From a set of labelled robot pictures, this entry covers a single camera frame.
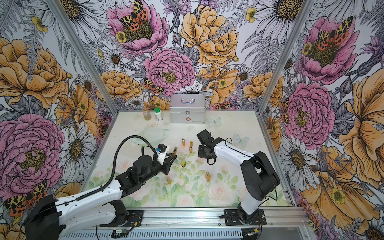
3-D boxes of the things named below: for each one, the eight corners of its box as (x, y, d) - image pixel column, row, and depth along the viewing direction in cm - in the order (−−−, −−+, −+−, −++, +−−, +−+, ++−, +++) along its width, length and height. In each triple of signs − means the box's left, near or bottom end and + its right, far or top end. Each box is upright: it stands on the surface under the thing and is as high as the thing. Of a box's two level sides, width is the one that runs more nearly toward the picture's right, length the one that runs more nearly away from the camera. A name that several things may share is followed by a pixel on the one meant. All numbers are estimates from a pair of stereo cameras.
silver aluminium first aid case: (171, 123, 116) (168, 108, 104) (173, 107, 127) (171, 92, 115) (204, 124, 116) (206, 108, 104) (204, 108, 127) (205, 92, 115)
